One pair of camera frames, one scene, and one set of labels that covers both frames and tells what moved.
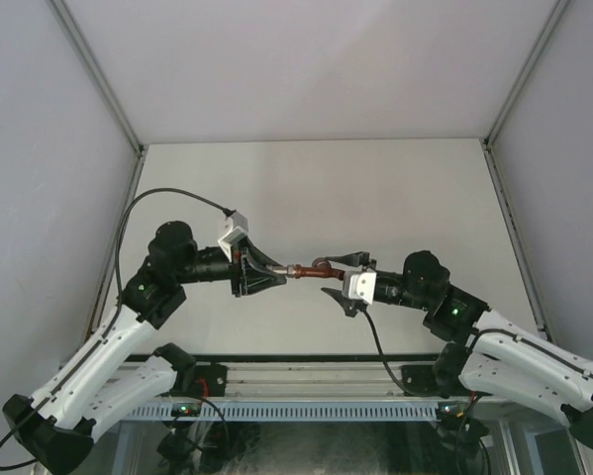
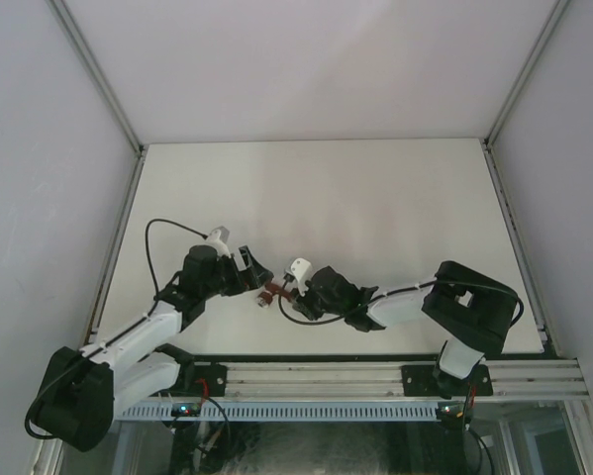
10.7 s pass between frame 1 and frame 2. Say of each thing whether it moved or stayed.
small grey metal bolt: moved
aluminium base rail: stayed
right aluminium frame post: stayed
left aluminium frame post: stayed
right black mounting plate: stayed
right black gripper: moved
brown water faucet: moved
